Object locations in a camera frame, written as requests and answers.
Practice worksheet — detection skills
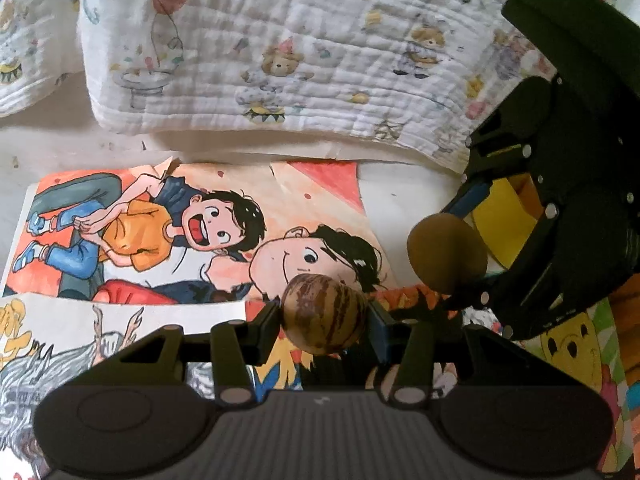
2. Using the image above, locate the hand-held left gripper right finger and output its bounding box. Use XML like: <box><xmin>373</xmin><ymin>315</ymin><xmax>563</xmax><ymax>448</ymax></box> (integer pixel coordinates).
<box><xmin>367</xmin><ymin>302</ymin><xmax>551</xmax><ymax>406</ymax></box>

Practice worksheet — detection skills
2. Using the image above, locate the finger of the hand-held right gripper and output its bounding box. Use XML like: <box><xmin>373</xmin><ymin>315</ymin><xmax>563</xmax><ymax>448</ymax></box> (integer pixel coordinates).
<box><xmin>442</xmin><ymin>110</ymin><xmax>557</xmax><ymax>222</ymax></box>
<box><xmin>439</xmin><ymin>219</ymin><xmax>567</xmax><ymax>335</ymax></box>

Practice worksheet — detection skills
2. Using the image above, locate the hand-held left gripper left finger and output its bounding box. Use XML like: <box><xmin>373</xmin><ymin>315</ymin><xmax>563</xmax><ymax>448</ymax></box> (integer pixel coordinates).
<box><xmin>90</xmin><ymin>302</ymin><xmax>282</xmax><ymax>406</ymax></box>

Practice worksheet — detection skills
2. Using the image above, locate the yellow fruit basket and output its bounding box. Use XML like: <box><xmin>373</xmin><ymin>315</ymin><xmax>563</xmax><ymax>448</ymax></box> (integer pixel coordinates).
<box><xmin>470</xmin><ymin>172</ymin><xmax>547</xmax><ymax>270</ymax></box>

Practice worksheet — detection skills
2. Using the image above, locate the brown kiwi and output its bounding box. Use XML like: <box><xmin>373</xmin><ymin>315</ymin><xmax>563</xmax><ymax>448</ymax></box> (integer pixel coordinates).
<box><xmin>407</xmin><ymin>212</ymin><xmax>488</xmax><ymax>295</ymax></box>

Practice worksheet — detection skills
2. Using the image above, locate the brown striped round fruit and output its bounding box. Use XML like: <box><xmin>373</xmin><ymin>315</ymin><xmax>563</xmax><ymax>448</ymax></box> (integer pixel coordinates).
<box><xmin>280</xmin><ymin>274</ymin><xmax>367</xmax><ymax>357</ymax></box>

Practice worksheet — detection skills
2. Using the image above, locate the yellow bear printed sheet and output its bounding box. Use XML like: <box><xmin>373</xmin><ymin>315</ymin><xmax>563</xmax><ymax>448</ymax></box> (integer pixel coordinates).
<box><xmin>462</xmin><ymin>280</ymin><xmax>640</xmax><ymax>477</ymax></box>

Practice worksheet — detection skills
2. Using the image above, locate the cartoon children poster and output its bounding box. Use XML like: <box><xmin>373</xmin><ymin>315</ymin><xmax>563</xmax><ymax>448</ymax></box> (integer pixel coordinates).
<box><xmin>2</xmin><ymin>157</ymin><xmax>468</xmax><ymax>392</ymax></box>

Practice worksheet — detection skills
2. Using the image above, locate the grey-haired figure poster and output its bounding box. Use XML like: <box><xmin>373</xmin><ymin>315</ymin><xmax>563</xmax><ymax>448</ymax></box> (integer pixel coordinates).
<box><xmin>0</xmin><ymin>294</ymin><xmax>251</xmax><ymax>480</ymax></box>

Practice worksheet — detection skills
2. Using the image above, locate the white printed blanket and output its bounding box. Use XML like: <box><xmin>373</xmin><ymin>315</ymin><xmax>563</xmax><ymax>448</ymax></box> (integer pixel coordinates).
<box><xmin>0</xmin><ymin>0</ymin><xmax>568</xmax><ymax>175</ymax></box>

